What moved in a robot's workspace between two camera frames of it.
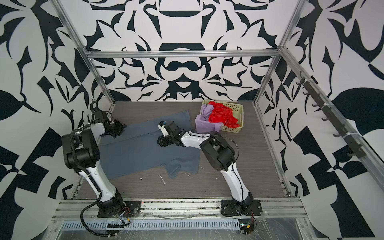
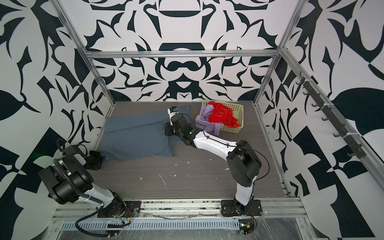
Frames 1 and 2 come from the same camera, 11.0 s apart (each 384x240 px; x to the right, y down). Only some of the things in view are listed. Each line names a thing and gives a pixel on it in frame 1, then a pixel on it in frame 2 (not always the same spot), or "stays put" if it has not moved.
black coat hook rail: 355,147 stays put
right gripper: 163,142 -> 169,129
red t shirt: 218,113 stays put
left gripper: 122,126 -> 97,154
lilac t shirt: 202,124 stays put
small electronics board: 246,226 stays put
